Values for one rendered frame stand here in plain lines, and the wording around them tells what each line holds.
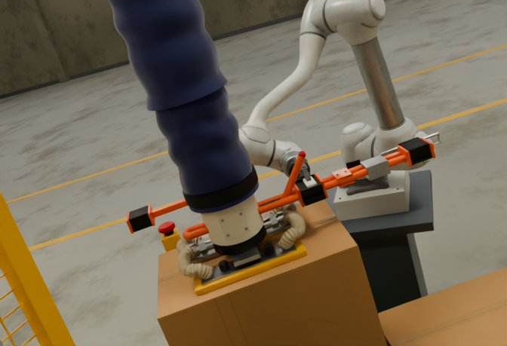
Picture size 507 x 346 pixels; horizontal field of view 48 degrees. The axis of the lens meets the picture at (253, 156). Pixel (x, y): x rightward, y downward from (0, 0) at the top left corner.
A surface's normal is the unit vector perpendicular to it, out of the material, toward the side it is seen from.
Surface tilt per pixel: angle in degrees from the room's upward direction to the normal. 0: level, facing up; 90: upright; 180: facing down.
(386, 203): 90
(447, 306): 0
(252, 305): 90
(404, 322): 0
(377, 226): 0
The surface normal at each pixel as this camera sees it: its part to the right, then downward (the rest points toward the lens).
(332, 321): 0.15, 0.29
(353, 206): -0.25, 0.40
